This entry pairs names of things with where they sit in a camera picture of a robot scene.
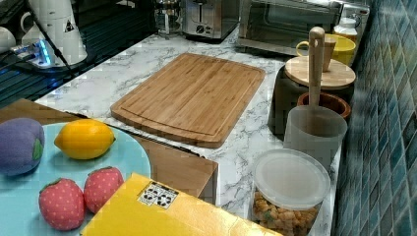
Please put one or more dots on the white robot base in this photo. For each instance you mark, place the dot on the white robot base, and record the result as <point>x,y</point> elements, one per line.
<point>53,41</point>

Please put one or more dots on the stainless steel toaster oven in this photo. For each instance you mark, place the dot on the stainless steel toaster oven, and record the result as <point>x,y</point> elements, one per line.
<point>279,25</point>

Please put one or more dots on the bamboo cutting board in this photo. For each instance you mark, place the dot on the bamboo cutting board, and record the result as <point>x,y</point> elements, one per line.
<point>194,99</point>

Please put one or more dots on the dark canister with wooden lid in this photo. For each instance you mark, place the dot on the dark canister with wooden lid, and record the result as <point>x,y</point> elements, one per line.
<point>292,81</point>

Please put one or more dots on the clear jar of cereal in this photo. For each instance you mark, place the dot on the clear jar of cereal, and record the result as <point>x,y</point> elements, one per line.
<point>289,188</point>

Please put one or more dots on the frosted plastic cup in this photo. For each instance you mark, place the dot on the frosted plastic cup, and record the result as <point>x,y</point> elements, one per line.
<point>316,131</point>

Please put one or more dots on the yellow cereal box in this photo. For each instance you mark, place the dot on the yellow cereal box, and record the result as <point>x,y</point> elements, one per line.
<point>143,207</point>

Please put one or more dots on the yellow toy lemon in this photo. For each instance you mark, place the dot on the yellow toy lemon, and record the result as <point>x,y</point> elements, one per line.
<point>85,139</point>

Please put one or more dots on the pink plush strawberry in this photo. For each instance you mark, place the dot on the pink plush strawberry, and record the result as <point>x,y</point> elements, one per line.
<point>100,185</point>
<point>61,203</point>

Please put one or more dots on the yellow ceramic mug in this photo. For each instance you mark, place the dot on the yellow ceramic mug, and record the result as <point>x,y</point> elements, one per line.
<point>343,51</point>

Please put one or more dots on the white lidded orange jar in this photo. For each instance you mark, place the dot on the white lidded orange jar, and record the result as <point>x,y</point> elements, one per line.
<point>346,28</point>

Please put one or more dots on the purple plush eggplant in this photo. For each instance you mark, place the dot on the purple plush eggplant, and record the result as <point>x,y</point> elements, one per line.
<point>21,146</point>

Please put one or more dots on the light blue plate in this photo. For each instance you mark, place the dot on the light blue plate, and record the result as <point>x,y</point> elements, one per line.
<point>19,211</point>

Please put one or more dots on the wooden utensil handle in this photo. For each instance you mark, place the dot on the wooden utensil handle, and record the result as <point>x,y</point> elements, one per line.
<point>316,58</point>

